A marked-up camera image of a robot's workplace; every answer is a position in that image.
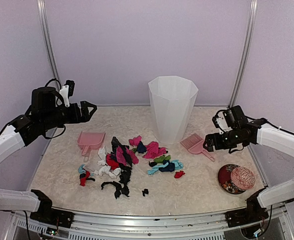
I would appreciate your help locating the magenta paper scrap top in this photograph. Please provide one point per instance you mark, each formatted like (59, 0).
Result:
(135, 141)

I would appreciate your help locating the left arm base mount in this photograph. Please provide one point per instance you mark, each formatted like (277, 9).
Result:
(52, 215)

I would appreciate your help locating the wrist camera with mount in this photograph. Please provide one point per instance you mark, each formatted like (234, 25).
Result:
(219, 122)
(67, 91)

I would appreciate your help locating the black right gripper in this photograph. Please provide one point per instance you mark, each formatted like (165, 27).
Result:
(208, 139)

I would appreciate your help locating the small red paper scrap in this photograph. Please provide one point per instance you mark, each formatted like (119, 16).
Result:
(179, 174)

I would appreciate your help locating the green paper scrap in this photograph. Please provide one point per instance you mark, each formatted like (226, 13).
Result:
(161, 159)

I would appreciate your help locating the translucent white waste bin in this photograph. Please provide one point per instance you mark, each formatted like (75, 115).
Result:
(172, 99)

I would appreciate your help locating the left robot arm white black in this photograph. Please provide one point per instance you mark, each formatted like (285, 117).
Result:
(49, 109)

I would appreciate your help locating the pink plastic hand brush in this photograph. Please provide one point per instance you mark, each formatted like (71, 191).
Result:
(194, 145)

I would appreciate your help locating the black paper scrap strip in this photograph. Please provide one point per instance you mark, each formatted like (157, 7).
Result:
(119, 189)

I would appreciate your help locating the pink plastic dustpan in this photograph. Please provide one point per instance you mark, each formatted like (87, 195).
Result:
(88, 141)

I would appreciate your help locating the front aluminium rail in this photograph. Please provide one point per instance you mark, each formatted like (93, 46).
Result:
(199, 226)

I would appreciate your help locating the right aluminium frame post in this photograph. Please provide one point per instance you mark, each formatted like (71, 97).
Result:
(245, 52)

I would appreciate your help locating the white paper scrap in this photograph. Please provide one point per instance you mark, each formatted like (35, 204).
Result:
(104, 167)

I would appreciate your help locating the red paper scrap centre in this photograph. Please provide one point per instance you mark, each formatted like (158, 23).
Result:
(111, 162)

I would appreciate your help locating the navy paper scrap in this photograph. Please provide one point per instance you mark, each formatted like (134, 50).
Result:
(141, 148)

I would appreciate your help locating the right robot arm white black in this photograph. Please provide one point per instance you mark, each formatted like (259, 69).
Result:
(245, 131)

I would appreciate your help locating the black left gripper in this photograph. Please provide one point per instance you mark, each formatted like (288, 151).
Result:
(84, 117)

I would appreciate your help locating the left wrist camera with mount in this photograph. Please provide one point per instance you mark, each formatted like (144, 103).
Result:
(67, 91)

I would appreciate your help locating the pink patterned small bowl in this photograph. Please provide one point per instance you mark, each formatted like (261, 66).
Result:
(243, 178)

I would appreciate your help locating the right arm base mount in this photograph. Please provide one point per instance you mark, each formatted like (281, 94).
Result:
(252, 213)

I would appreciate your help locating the dark red patterned round dish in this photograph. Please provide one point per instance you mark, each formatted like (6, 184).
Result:
(224, 179)

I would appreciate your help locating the small black paper scrap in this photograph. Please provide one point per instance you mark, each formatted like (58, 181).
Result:
(145, 192)

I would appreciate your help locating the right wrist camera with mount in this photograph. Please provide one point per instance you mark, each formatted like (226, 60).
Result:
(219, 122)

